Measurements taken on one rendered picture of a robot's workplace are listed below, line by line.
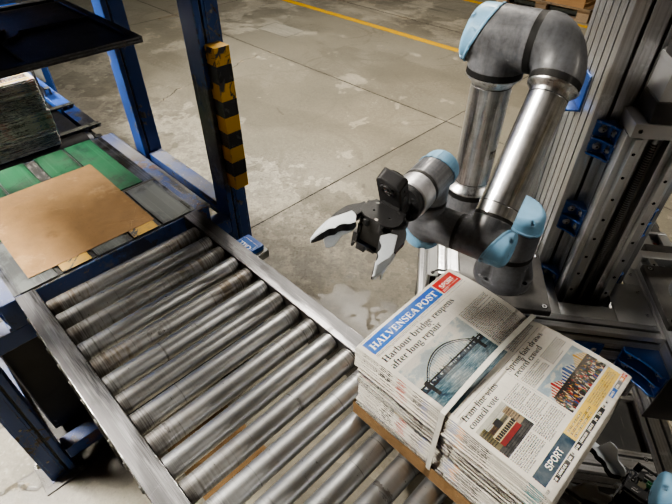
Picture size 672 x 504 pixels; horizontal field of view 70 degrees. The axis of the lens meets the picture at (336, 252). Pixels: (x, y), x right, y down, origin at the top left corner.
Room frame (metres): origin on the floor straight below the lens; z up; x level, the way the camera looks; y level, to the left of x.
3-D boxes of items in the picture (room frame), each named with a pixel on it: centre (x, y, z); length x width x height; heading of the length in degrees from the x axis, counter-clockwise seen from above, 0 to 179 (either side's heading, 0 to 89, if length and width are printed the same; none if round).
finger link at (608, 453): (0.44, -0.53, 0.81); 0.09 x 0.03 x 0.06; 18
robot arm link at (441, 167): (0.79, -0.18, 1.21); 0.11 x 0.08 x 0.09; 145
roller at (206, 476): (0.54, 0.13, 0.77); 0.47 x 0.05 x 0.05; 135
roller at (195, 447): (0.58, 0.17, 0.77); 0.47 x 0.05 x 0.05; 135
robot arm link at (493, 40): (1.00, -0.33, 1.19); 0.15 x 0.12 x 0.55; 55
